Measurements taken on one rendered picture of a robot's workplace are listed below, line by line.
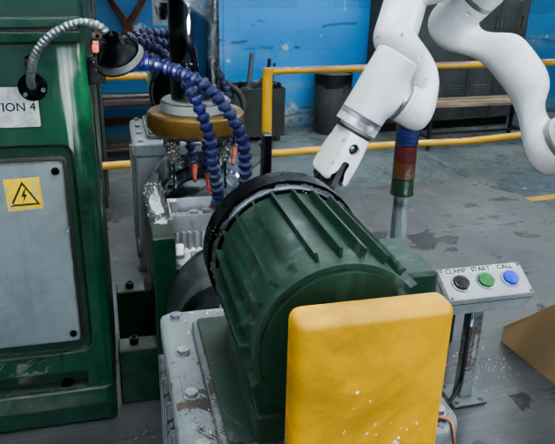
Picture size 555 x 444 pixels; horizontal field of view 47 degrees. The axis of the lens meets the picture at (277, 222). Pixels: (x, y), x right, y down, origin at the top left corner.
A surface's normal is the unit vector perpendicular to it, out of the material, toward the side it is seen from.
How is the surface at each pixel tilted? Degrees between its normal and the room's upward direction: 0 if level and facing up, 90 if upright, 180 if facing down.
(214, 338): 0
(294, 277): 32
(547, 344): 90
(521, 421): 0
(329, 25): 90
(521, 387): 0
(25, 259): 90
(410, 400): 90
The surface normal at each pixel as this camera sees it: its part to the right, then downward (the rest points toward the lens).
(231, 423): 0.02, -0.93
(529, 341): -0.94, 0.11
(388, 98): 0.15, 0.40
